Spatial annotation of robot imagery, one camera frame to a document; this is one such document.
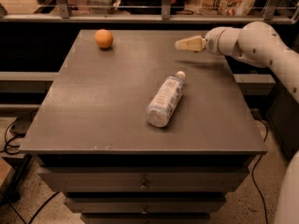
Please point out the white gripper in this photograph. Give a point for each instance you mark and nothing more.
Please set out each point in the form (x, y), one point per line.
(212, 43)

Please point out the clear plastic water bottle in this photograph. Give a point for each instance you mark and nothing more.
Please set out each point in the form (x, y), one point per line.
(164, 103)

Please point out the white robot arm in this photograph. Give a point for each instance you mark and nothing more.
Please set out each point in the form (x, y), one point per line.
(258, 44)

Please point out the black bag behind glass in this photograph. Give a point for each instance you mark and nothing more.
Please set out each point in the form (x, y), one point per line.
(152, 7)

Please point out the grey drawer cabinet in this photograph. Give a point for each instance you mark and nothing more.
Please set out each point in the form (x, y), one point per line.
(94, 144)

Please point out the orange fruit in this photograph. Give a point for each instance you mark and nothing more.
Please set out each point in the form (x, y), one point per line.
(103, 38)

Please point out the metal railing with glass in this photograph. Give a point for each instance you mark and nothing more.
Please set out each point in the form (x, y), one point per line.
(272, 11)

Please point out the clear plastic box behind glass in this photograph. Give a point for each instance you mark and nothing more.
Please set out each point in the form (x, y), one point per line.
(100, 0)

